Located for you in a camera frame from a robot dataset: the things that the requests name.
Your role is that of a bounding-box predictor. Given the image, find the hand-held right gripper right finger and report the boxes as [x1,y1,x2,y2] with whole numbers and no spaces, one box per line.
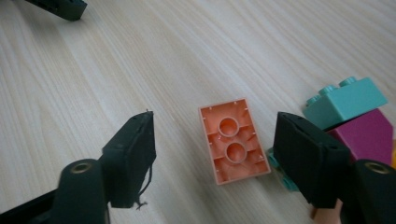
[273,111,354,209]

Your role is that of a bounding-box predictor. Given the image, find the teal toy brick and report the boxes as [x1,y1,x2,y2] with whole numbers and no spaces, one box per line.
[265,147,302,192]
[302,77,389,131]

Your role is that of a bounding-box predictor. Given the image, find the salmon toy brick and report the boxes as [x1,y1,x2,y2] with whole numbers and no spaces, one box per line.
[198,97,272,186]

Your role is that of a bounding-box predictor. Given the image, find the magenta toy brick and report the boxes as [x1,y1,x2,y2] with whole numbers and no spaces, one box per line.
[325,107,395,166]

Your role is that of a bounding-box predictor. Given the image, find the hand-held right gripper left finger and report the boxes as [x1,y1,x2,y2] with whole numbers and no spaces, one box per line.
[101,110,157,209]

